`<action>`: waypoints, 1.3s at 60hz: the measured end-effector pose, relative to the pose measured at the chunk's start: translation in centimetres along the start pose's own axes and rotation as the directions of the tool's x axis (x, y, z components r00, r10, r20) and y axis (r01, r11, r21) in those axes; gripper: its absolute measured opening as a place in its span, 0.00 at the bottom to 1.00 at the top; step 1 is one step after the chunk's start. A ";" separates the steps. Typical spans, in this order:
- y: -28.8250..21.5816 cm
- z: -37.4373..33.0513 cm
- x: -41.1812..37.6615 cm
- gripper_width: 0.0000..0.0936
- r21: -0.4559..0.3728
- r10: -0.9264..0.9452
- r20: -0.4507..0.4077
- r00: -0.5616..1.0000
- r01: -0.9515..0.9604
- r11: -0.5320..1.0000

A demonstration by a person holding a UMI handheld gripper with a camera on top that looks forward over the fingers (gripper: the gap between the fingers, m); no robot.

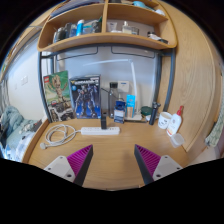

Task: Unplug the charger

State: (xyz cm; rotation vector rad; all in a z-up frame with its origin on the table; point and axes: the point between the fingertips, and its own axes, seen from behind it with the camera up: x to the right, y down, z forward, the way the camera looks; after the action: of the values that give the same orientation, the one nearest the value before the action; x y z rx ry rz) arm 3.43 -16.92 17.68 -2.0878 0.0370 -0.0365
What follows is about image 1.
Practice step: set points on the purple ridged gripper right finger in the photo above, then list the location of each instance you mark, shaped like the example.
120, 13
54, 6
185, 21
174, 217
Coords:
152, 166

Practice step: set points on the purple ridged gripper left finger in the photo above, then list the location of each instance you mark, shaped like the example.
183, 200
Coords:
74, 167

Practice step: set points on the clear plastic cup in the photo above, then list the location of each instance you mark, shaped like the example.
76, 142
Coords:
176, 140

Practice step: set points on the white power strip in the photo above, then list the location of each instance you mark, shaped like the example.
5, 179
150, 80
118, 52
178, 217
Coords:
100, 131

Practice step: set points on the white lotion bottle red pump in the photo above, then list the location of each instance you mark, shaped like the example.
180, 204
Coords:
175, 122

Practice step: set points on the white ceramic mug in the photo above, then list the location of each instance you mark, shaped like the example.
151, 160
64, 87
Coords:
164, 119

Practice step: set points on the dark green round container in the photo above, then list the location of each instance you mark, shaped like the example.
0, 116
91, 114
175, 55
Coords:
146, 110

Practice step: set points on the black electric shaver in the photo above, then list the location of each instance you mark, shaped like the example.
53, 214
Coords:
155, 107

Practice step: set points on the bed with teal bedding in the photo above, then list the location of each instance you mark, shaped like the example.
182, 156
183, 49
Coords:
16, 132

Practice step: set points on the small blue product box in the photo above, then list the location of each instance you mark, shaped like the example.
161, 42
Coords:
119, 111

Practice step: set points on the light blue orange carton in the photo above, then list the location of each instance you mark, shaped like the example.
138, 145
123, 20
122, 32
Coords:
130, 106

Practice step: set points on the blue robot model kit box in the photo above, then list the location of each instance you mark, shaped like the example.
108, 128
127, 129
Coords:
85, 91

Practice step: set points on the green Groot Lego box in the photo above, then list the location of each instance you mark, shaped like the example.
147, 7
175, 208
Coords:
57, 95

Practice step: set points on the clear water bottle black cap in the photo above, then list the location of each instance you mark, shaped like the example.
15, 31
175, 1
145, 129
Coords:
112, 98

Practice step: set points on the glass perfume bottle on shelf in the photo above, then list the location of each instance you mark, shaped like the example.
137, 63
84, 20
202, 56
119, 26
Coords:
126, 28

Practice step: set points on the blue spray bottle on shelf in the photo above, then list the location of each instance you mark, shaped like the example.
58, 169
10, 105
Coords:
79, 29

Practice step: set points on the wooden wall shelf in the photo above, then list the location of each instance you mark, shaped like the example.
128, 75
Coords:
156, 29

